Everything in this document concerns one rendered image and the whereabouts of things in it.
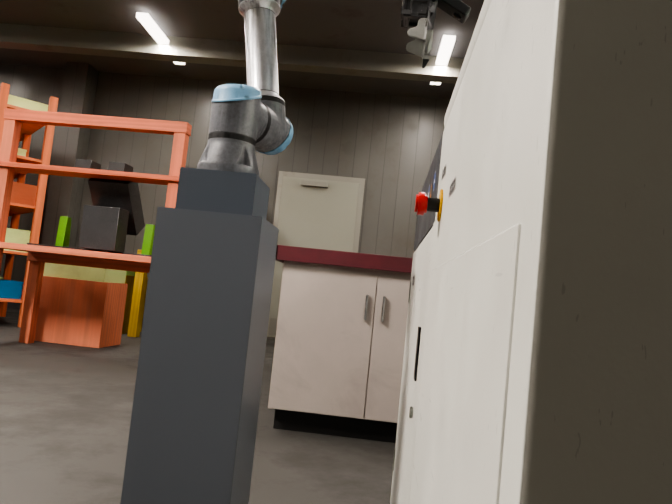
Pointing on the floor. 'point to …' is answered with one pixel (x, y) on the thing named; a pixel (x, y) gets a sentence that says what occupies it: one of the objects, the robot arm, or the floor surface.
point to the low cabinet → (340, 342)
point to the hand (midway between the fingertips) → (427, 57)
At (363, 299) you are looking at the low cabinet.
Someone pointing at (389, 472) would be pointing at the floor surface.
